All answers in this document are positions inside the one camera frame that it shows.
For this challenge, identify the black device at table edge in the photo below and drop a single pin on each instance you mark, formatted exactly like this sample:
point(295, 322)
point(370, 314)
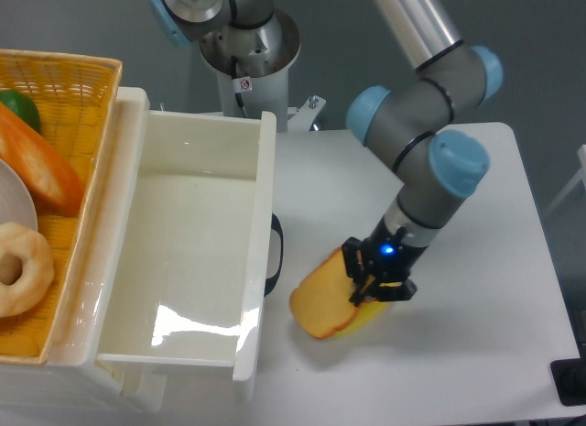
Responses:
point(569, 379)

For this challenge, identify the white open plastic drawer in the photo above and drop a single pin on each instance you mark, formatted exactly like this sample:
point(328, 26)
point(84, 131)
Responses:
point(190, 281)

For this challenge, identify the yellow banana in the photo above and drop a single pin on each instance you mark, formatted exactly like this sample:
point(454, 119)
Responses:
point(367, 312)

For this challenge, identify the white plate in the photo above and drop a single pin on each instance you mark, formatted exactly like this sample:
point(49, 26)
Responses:
point(16, 202)

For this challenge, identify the orange baguette loaf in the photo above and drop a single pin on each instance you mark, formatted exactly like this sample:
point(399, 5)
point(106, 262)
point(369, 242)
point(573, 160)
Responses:
point(49, 177)

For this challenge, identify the pale ring donut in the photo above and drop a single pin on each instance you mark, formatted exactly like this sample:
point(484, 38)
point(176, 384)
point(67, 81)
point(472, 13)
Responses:
point(27, 268)

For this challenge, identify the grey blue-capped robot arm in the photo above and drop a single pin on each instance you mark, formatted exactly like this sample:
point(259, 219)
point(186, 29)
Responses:
point(250, 45)

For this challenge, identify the green round fruit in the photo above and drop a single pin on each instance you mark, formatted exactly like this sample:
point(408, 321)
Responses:
point(19, 112)

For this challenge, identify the white furniture leg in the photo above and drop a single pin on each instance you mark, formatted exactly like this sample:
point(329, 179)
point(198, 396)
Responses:
point(578, 178)

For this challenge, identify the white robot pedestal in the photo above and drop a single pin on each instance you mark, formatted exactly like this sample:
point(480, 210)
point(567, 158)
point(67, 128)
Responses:
point(248, 97)

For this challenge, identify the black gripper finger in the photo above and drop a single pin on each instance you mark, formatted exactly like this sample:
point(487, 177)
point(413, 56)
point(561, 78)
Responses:
point(372, 289)
point(352, 251)

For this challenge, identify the toasted bread slice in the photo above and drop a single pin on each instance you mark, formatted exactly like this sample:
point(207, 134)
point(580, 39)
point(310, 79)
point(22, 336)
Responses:
point(320, 304)

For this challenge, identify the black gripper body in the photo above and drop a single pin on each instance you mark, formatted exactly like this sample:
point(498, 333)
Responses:
point(387, 255)

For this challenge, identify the black drawer handle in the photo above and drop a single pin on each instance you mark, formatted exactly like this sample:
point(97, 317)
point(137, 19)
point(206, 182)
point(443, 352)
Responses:
point(276, 255)

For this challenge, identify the yellow woven basket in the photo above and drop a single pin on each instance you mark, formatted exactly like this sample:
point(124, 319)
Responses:
point(75, 96)

